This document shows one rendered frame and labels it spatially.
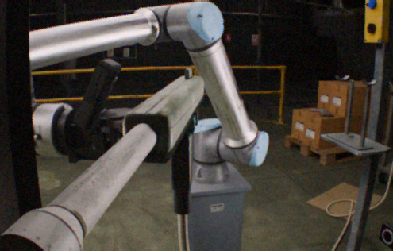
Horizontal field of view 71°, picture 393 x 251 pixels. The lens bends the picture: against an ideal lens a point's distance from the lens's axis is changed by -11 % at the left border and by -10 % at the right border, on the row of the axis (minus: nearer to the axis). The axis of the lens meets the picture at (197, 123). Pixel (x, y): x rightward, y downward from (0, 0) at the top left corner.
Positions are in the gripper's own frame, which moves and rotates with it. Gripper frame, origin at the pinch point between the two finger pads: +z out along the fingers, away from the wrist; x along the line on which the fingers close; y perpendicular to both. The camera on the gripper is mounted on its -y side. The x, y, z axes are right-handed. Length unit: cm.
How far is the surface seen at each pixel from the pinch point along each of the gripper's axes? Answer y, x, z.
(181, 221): 17.8, 0.2, -1.5
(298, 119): 78, -331, 93
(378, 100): 15, -105, 83
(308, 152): 111, -303, 102
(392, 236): 61, -56, 74
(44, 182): 109, -193, -172
